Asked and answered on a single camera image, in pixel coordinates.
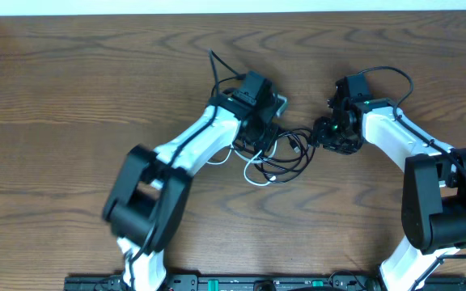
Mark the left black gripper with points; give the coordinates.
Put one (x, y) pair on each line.
(263, 135)

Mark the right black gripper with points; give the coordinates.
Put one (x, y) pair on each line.
(321, 137)

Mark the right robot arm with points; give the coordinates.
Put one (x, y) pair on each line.
(433, 202)

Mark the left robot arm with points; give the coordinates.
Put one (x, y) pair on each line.
(146, 203)

